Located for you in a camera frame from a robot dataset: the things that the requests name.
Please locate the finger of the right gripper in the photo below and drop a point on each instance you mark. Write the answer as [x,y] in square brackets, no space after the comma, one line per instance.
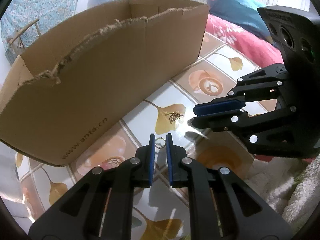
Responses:
[269,134]
[263,84]

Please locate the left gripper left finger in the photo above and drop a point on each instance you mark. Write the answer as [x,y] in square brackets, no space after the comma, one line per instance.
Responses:
[99,205]

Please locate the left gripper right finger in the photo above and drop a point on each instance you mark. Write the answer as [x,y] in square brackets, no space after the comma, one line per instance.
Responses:
[221,205]

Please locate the pink floral blanket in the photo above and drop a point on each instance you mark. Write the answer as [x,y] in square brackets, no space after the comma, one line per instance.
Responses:
[259,51]

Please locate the blue pillow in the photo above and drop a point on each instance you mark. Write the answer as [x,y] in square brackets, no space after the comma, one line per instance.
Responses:
[243,13]

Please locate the white fluffy rug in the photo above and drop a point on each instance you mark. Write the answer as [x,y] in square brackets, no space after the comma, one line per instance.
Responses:
[290,186]

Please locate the patterned tile tablecloth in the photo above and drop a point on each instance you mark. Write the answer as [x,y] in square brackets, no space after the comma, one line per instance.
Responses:
[159,212]

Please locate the brown cardboard box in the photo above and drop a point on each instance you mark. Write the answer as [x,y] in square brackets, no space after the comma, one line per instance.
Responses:
[82,76]

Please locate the teal patterned hanging cloth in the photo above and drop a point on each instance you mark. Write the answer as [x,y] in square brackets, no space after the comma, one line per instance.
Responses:
[24,20]

